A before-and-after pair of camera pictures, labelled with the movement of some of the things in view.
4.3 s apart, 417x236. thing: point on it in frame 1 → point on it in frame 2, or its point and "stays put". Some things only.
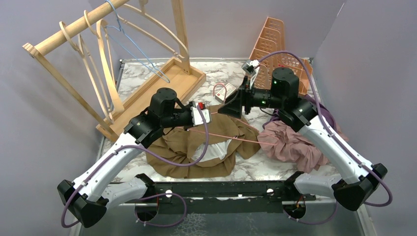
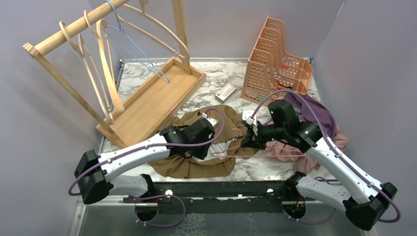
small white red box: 223,94 stays put
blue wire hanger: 164,77 stays put
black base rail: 253,196 stays put
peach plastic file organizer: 269,51 stays put
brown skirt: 204,150 stays put
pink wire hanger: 214,87 → 215,154
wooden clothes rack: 180,75 stays put
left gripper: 188,107 → 201,154
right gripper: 233,107 → 249,140
